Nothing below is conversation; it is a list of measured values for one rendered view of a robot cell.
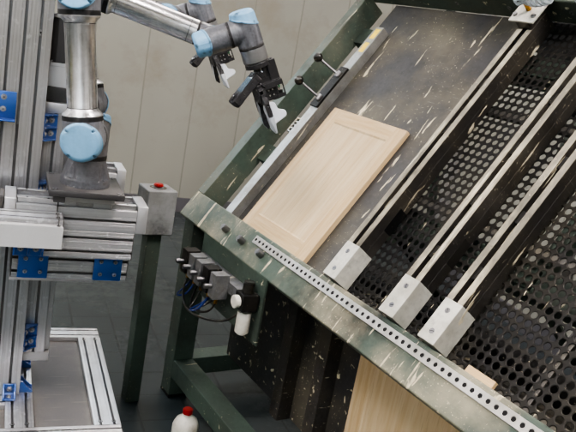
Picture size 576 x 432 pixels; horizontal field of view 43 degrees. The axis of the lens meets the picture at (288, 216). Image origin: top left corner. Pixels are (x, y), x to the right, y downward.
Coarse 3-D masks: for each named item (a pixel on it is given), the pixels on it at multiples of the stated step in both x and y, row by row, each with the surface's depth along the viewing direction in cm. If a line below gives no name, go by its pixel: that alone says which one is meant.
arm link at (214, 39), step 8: (224, 24) 206; (200, 32) 205; (208, 32) 205; (216, 32) 204; (224, 32) 204; (200, 40) 204; (208, 40) 204; (216, 40) 204; (224, 40) 205; (232, 40) 205; (200, 48) 205; (208, 48) 205; (216, 48) 206; (224, 48) 207; (200, 56) 207; (208, 56) 209
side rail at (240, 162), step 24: (360, 0) 310; (336, 24) 310; (360, 24) 310; (336, 48) 307; (312, 72) 305; (288, 96) 302; (312, 96) 308; (288, 120) 306; (240, 144) 301; (264, 144) 304; (216, 168) 302; (240, 168) 301; (216, 192) 299
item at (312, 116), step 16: (384, 32) 288; (368, 48) 286; (352, 64) 286; (336, 96) 286; (320, 112) 284; (304, 128) 283; (288, 144) 281; (272, 160) 281; (256, 176) 281; (272, 176) 282; (240, 192) 282; (256, 192) 280; (240, 208) 279
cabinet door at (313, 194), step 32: (320, 128) 278; (352, 128) 264; (384, 128) 253; (320, 160) 266; (352, 160) 254; (384, 160) 243; (288, 192) 266; (320, 192) 255; (352, 192) 243; (256, 224) 267; (288, 224) 255; (320, 224) 244
